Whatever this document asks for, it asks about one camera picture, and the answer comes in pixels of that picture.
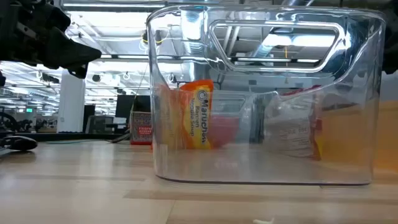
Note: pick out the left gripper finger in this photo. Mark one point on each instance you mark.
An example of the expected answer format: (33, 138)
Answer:
(79, 72)
(71, 54)

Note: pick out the orange Maruchan ramen packet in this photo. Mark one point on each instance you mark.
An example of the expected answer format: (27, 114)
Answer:
(199, 118)

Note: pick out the red white food packet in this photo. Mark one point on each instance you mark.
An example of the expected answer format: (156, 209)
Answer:
(289, 133)

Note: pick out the white pillar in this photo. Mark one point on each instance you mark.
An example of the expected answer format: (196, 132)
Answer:
(71, 102)

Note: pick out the ceiling light strip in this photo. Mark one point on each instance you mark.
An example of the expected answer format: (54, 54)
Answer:
(130, 57)

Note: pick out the black monitor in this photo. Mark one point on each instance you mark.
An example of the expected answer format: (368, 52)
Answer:
(124, 105)

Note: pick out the green exit sign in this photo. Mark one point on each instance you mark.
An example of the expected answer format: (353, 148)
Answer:
(29, 110)

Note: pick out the red patterned box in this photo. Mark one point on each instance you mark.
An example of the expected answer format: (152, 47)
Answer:
(141, 130)

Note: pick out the pink bowl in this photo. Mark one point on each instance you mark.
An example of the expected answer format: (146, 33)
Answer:
(224, 130)

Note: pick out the black aluminium table frame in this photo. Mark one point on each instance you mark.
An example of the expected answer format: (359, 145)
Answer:
(62, 137)

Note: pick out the silver ventilation duct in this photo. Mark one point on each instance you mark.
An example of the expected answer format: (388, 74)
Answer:
(196, 37)

